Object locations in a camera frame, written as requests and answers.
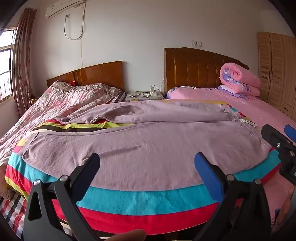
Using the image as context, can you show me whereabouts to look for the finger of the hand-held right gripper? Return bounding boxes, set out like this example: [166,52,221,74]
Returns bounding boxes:
[261,124,290,149]
[284,125,296,145]

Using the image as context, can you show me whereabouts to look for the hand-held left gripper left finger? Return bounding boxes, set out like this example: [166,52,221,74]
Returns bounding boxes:
[23,152,102,241]

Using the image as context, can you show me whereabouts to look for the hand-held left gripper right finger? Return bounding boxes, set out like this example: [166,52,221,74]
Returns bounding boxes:
[194,152,273,241]

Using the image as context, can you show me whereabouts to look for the mauve pants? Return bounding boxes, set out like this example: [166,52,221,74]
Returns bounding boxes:
[17,100,275,193]

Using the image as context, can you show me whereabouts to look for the person's right forearm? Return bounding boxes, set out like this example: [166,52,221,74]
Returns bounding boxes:
[285,185,296,209]

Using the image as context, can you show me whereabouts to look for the person's left hand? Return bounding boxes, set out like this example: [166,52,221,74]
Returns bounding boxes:
[102,229,147,241]

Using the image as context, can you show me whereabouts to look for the pink bed sheet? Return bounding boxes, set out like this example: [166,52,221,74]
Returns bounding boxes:
[166,87,296,233]

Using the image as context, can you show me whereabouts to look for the striped colourful blanket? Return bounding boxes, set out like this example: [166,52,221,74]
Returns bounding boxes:
[5,100,281,237]

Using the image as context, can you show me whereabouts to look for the purple folded cloth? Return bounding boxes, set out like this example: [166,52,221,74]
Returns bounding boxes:
[216,85,242,94]

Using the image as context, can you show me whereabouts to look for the rolled pink floral quilt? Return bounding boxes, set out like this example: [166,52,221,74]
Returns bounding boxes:
[220,62,262,97]

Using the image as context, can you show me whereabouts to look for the light wooden wardrobe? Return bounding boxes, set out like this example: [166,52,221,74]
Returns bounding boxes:
[257,32,296,119]

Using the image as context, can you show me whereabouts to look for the plaid pillow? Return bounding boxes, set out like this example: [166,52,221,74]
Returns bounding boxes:
[111,90,127,103]

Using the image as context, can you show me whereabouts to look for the nightstand with floral cover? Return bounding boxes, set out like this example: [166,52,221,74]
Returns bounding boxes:
[125,91,166,102]

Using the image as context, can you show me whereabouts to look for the plaid bed sheet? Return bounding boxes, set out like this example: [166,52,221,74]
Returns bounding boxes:
[0,192,72,241]

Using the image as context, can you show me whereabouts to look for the pink purple floral pillow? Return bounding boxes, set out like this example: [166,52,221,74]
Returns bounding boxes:
[166,86,197,100]

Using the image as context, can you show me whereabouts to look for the flat wooden headboard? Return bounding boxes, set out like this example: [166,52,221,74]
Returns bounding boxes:
[46,61,125,93]

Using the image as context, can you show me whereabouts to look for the ribbed wooden headboard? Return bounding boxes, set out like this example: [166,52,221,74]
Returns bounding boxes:
[164,47,250,99]

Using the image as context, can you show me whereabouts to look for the patterned brown curtain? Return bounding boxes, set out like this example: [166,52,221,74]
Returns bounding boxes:
[12,8,38,117]

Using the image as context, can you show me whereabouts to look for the window with railing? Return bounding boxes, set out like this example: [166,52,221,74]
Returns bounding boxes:
[0,28,18,102]

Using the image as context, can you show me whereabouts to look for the white air conditioner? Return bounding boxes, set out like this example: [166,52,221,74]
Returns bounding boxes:
[45,0,87,19]

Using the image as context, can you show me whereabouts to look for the white charging cable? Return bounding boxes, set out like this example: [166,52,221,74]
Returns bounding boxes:
[151,79,165,93]

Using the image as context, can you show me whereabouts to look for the air conditioner power cable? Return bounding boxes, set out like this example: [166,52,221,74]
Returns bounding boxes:
[64,14,84,40]

